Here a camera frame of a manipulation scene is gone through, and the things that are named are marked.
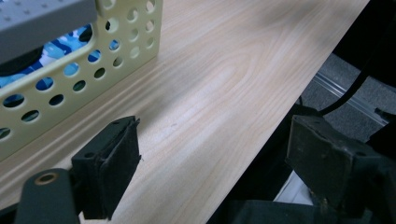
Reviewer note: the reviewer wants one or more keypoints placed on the cream perforated plastic basket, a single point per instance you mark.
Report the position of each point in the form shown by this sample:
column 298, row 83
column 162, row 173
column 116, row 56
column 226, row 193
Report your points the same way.
column 109, row 84

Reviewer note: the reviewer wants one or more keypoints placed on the blue camouflage cloth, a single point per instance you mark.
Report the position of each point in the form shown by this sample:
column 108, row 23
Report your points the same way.
column 56, row 50

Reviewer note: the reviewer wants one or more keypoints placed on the metal floor rail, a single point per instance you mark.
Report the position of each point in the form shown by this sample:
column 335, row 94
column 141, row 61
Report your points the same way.
column 345, row 91

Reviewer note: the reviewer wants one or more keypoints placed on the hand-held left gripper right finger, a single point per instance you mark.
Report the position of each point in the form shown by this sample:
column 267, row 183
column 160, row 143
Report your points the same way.
column 327, row 161

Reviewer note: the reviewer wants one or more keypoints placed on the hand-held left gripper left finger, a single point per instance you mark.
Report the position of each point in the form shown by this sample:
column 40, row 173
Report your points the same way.
column 109, row 171

